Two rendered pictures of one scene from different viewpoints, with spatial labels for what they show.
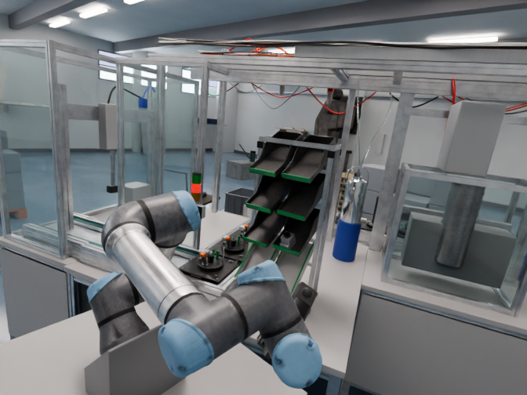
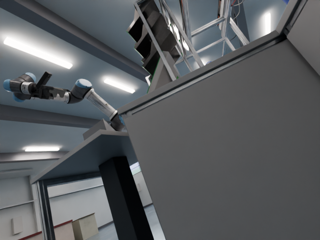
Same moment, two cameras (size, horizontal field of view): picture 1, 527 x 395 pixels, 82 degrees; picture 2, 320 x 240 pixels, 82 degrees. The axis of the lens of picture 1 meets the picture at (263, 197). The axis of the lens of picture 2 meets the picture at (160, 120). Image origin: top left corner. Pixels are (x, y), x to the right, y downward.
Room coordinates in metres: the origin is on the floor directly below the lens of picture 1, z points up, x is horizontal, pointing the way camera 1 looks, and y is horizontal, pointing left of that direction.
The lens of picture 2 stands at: (0.91, -1.11, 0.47)
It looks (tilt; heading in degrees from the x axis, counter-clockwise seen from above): 20 degrees up; 75
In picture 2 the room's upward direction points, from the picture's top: 24 degrees counter-clockwise
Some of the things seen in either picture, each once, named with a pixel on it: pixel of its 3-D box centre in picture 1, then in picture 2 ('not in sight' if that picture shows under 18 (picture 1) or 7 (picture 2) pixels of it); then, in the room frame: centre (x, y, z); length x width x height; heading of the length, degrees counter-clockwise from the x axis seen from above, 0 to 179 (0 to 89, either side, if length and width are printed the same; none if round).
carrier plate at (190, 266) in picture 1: (210, 266); not in sight; (1.44, 0.24, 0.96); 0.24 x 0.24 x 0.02; 69
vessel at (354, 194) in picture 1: (354, 193); not in sight; (1.98, -0.60, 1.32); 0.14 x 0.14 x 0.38
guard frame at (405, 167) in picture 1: (452, 230); not in sight; (1.78, -1.17, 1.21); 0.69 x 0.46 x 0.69; 69
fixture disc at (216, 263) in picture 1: (210, 263); not in sight; (1.44, 0.24, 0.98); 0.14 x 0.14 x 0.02
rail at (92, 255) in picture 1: (147, 273); not in sight; (1.40, 0.55, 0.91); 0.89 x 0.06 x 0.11; 69
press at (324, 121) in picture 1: (337, 133); not in sight; (11.01, -2.36, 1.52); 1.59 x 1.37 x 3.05; 51
